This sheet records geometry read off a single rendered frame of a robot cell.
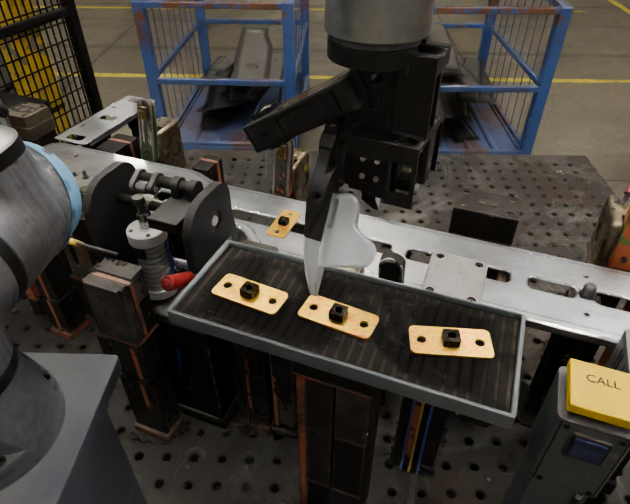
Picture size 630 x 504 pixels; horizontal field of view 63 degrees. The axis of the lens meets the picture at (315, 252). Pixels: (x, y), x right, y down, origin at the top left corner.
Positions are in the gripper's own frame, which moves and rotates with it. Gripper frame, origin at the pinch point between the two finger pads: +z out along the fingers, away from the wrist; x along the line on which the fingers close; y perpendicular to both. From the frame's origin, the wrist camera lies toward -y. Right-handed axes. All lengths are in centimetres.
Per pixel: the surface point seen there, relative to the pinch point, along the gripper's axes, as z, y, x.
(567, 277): 26, 25, 39
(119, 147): 28, -78, 45
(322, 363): 9.9, 1.2, -6.5
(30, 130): 23, -96, 36
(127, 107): 26, -89, 61
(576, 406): 9.9, 24.4, -0.6
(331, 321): 9.5, -0.3, -1.2
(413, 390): 9.7, 10.4, -5.7
